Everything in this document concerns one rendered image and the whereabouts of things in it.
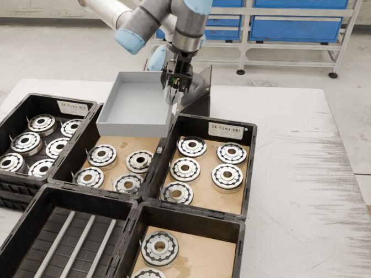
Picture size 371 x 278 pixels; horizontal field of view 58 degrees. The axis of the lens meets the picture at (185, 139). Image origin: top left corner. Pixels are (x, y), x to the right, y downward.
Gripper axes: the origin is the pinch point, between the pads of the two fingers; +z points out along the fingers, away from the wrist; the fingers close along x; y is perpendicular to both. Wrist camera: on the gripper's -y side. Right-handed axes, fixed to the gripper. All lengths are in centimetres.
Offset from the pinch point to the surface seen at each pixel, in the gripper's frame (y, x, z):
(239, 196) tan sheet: 18.2, 27.2, 18.8
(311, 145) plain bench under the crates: -18, 64, 23
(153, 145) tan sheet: -4.4, -1.8, 26.0
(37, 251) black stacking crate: 38, -30, 33
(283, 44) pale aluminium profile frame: -179, 99, 56
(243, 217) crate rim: 32.7, 23.4, 9.4
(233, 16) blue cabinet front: -182, 51, 44
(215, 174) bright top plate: 11.7, 19.1, 17.9
